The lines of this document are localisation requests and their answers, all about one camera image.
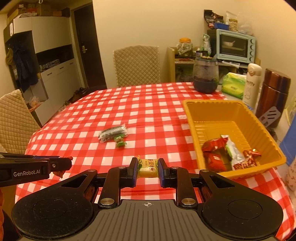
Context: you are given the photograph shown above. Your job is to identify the red checkered tablecloth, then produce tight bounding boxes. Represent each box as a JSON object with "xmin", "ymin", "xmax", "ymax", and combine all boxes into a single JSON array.
[{"xmin": 12, "ymin": 83, "xmax": 295, "ymax": 240}]

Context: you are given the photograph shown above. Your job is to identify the yellow cake snack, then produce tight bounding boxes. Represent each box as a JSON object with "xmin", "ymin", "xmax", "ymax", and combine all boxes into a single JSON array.
[{"xmin": 137, "ymin": 156, "xmax": 159, "ymax": 178}]

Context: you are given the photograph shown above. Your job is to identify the wooden shelf unit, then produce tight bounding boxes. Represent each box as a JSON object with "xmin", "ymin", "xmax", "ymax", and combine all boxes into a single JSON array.
[{"xmin": 166, "ymin": 47, "xmax": 248, "ymax": 82}]

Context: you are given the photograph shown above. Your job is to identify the orange plastic tray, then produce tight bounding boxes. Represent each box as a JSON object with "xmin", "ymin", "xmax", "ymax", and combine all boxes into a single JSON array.
[{"xmin": 183, "ymin": 99, "xmax": 287, "ymax": 179}]

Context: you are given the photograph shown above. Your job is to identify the brown metal thermos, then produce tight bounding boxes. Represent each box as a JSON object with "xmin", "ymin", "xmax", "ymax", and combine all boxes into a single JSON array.
[{"xmin": 255, "ymin": 68, "xmax": 291, "ymax": 128}]

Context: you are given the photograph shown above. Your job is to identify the white cabinet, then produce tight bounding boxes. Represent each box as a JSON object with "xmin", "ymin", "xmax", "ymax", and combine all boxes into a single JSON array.
[{"xmin": 4, "ymin": 16, "xmax": 81, "ymax": 126}]

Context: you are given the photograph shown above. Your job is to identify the light blue toaster oven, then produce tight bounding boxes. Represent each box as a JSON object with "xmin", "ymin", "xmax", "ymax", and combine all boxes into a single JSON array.
[{"xmin": 216, "ymin": 29, "xmax": 256, "ymax": 64}]

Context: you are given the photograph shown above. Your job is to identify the blue thermos jug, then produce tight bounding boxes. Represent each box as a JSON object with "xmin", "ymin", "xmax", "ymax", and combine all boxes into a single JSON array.
[{"xmin": 280, "ymin": 122, "xmax": 296, "ymax": 166}]

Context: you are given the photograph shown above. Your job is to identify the dark door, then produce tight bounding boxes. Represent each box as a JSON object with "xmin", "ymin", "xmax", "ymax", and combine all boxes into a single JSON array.
[{"xmin": 74, "ymin": 3, "xmax": 107, "ymax": 91}]

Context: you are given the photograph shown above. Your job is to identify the quilted beige chair back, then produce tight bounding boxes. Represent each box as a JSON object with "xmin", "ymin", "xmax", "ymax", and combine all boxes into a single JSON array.
[{"xmin": 113, "ymin": 45, "xmax": 161, "ymax": 87}]

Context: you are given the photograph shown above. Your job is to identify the large red snack packet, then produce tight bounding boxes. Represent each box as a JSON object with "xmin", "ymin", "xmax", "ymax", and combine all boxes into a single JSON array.
[{"xmin": 202, "ymin": 137, "xmax": 228, "ymax": 173}]

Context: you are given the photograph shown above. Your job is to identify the quilted beige chair left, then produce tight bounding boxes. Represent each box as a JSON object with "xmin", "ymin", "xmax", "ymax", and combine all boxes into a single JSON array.
[{"xmin": 0, "ymin": 89, "xmax": 40, "ymax": 154}]

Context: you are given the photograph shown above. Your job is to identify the black seaweed snack pack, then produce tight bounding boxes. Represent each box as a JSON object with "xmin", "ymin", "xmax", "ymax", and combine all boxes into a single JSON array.
[{"xmin": 98, "ymin": 124, "xmax": 128, "ymax": 143}]

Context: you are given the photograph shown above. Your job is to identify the white patterned mug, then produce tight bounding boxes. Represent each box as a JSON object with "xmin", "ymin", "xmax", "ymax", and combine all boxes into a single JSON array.
[{"xmin": 286, "ymin": 158, "xmax": 296, "ymax": 192}]

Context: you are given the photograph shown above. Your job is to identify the glass jar dark contents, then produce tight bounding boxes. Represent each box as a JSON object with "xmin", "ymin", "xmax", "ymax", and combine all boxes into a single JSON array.
[{"xmin": 193, "ymin": 56, "xmax": 219, "ymax": 94}]

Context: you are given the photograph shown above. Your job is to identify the red gold candy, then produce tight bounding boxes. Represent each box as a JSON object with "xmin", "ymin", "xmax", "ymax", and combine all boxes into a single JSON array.
[{"xmin": 232, "ymin": 161, "xmax": 250, "ymax": 171}]

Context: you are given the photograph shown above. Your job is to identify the green candy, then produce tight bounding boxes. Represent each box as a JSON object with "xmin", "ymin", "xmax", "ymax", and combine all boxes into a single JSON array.
[{"xmin": 114, "ymin": 135, "xmax": 126, "ymax": 148}]

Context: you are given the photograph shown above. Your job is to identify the orange lid jar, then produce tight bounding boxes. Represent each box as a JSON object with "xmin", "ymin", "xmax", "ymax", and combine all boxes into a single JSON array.
[{"xmin": 176, "ymin": 38, "xmax": 193, "ymax": 57}]

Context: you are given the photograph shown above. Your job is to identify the white green snack bag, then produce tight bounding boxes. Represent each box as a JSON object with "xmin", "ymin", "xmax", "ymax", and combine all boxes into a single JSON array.
[{"xmin": 221, "ymin": 135, "xmax": 245, "ymax": 169}]

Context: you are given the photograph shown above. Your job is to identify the quilted beige chair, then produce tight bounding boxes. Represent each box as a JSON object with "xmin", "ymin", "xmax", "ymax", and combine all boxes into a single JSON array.
[
  {"xmin": 0, "ymin": 89, "xmax": 40, "ymax": 154},
  {"xmin": 113, "ymin": 45, "xmax": 161, "ymax": 87}
]

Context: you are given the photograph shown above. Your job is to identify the small red candy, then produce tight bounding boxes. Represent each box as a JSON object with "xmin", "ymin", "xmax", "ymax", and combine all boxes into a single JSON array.
[{"xmin": 52, "ymin": 157, "xmax": 73, "ymax": 178}]

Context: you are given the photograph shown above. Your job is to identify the green tissue pack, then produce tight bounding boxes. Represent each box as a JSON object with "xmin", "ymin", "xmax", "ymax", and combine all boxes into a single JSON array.
[{"xmin": 221, "ymin": 72, "xmax": 246, "ymax": 99}]

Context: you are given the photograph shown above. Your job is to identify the white miffy bottle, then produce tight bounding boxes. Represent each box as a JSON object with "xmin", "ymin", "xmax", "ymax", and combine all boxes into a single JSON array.
[{"xmin": 242, "ymin": 63, "xmax": 262, "ymax": 109}]

